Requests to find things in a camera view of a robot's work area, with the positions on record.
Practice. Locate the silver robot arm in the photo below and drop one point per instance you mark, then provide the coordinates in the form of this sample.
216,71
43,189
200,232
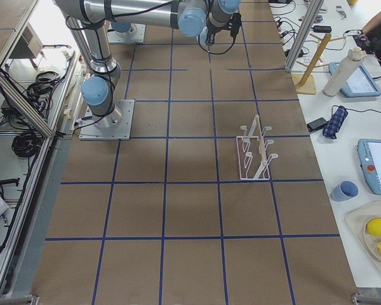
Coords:
123,28
98,24

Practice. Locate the aluminium frame post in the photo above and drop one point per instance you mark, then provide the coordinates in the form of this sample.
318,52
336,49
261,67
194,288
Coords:
308,20

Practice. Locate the white cylindrical bottle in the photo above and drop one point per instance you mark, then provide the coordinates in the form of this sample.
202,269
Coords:
338,79

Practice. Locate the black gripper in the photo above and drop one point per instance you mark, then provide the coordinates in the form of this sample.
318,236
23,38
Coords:
211,35

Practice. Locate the blue cup on side table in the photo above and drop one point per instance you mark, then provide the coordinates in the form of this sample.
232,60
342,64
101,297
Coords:
344,191

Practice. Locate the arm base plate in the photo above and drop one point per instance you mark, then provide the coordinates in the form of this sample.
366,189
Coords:
115,126
136,38

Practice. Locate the white wire cup rack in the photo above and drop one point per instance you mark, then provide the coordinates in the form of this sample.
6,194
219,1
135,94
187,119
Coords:
253,160

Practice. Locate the blue teach pendant tablet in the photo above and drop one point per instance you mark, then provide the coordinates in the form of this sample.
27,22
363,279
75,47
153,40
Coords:
359,83

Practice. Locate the folded blue plaid umbrella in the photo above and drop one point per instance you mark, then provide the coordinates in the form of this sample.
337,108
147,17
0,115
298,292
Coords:
335,123

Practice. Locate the yellow lemon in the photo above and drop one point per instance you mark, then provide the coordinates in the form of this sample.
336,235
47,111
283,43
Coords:
373,226

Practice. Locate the wooden mug tree stand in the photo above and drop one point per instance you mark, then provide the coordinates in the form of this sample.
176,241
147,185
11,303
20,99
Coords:
305,83

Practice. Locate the beige tray with fruit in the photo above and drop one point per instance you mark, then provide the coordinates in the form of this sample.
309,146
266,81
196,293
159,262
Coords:
359,221

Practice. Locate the black smartphone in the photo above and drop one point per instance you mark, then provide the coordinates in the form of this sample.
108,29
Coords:
317,124

